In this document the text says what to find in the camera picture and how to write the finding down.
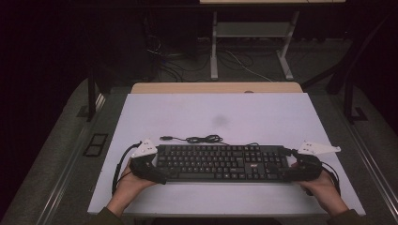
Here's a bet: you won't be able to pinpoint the black floor cables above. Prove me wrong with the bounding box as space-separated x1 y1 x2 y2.
145 34 211 83

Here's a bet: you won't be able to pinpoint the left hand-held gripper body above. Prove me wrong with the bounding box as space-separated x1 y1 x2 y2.
130 139 159 181

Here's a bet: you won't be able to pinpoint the black keyboard cable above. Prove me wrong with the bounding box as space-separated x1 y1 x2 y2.
160 134 261 148

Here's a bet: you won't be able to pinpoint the black computer keyboard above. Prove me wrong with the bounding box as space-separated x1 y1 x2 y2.
155 143 290 184

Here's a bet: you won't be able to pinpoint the white floor cable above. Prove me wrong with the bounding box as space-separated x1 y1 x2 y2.
224 50 273 83

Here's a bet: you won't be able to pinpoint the metal floor rail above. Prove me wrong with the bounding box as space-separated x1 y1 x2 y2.
37 125 92 225
339 120 398 215

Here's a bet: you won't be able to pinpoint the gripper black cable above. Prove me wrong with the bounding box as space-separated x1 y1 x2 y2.
320 161 342 197
111 141 143 196

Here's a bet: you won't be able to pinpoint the person's left hand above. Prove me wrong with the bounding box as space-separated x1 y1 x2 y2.
115 160 158 204

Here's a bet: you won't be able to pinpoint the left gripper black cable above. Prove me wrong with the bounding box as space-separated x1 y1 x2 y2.
111 141 143 196

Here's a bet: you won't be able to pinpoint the black metal stand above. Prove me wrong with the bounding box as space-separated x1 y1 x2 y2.
301 15 392 125
85 62 108 123

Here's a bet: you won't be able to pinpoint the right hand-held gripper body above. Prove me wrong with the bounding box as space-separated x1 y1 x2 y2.
295 141 342 182

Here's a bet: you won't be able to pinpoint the person's right hand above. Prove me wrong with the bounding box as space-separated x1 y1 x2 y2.
290 162 343 209

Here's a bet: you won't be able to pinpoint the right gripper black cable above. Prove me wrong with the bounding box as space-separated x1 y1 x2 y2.
320 161 342 197

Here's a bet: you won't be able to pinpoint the wooden table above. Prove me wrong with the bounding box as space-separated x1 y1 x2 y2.
130 82 304 95

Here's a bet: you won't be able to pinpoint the white metal desk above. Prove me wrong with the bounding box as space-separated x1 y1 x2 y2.
199 0 346 82

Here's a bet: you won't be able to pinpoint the white board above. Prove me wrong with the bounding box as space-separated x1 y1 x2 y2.
87 92 366 218

